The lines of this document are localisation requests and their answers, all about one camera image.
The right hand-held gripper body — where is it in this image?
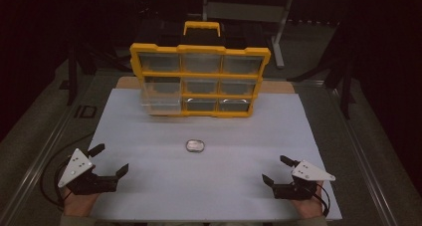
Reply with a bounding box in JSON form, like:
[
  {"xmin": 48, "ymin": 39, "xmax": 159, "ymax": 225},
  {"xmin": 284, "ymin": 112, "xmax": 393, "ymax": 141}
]
[{"xmin": 272, "ymin": 159, "xmax": 336, "ymax": 201}]

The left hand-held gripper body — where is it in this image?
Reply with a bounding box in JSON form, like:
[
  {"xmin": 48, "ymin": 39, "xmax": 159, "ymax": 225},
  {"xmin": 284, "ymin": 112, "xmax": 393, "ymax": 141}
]
[{"xmin": 57, "ymin": 147, "xmax": 119, "ymax": 196}]

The small silver metal piece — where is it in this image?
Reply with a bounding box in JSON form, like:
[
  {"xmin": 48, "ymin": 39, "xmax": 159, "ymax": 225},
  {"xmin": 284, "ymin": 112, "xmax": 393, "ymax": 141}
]
[{"xmin": 185, "ymin": 138, "xmax": 206, "ymax": 154}]

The large clear plastic drawer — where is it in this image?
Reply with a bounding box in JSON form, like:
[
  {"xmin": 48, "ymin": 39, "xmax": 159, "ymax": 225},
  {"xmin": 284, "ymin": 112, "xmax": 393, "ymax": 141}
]
[{"xmin": 140, "ymin": 76, "xmax": 183, "ymax": 116}]

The yellow parts organizer cabinet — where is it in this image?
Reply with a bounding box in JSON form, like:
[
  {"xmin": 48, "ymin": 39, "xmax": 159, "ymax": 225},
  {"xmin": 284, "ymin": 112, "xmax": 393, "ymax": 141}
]
[{"xmin": 128, "ymin": 20, "xmax": 272, "ymax": 118}]

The person's right hand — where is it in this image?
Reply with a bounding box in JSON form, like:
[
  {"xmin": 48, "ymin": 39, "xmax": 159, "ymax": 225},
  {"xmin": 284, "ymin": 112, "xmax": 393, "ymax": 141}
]
[{"xmin": 291, "ymin": 181, "xmax": 325, "ymax": 219}]

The person's left hand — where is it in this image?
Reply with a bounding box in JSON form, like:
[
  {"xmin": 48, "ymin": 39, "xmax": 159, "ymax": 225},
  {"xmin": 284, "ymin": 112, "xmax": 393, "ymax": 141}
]
[{"xmin": 61, "ymin": 185, "xmax": 102, "ymax": 218}]

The white table mat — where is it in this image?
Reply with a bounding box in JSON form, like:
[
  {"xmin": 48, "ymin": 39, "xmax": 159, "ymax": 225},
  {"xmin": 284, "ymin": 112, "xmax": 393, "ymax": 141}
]
[{"xmin": 89, "ymin": 88, "xmax": 343, "ymax": 222}]

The black stand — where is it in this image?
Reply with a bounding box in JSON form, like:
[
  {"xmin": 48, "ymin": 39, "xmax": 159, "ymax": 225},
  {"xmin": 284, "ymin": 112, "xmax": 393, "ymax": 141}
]
[
  {"xmin": 287, "ymin": 20, "xmax": 357, "ymax": 120},
  {"xmin": 65, "ymin": 41, "xmax": 101, "ymax": 107}
]

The grey metal stand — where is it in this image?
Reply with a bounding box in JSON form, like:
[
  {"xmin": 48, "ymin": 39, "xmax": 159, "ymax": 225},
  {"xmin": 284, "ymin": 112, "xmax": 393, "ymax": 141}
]
[{"xmin": 201, "ymin": 0, "xmax": 296, "ymax": 70}]

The black cable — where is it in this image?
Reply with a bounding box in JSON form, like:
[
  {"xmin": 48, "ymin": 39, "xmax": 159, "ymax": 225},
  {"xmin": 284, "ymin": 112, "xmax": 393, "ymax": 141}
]
[
  {"xmin": 311, "ymin": 181, "xmax": 332, "ymax": 218},
  {"xmin": 39, "ymin": 133, "xmax": 95, "ymax": 211}
]

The black rectangular frame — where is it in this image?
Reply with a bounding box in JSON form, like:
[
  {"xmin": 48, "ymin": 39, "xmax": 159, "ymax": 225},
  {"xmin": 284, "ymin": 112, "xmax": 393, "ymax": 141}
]
[{"xmin": 74, "ymin": 104, "xmax": 99, "ymax": 119}]

